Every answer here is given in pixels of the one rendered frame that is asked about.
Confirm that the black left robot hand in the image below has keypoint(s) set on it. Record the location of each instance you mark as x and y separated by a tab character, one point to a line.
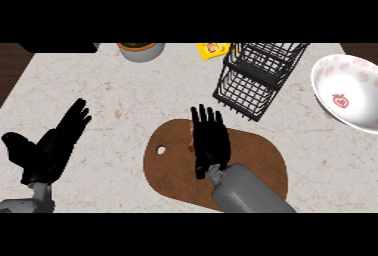
53	146

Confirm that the yellow snack bag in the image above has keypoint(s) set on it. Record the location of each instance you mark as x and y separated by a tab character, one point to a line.
213	50

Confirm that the golden brown croissant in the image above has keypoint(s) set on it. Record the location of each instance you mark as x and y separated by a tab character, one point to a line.
191	138

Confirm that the brown wooden cutting board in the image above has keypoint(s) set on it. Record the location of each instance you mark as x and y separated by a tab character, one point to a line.
167	166

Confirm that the grey plant pot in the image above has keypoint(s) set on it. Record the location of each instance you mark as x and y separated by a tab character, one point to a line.
141	50

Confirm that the white bowl with pink print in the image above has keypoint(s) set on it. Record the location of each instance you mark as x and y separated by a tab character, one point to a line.
349	93

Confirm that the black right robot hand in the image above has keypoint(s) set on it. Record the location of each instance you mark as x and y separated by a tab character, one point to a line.
210	143

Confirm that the black appliance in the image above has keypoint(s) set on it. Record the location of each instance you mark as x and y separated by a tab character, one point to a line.
59	47

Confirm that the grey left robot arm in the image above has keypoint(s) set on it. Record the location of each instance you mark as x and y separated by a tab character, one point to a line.
34	199

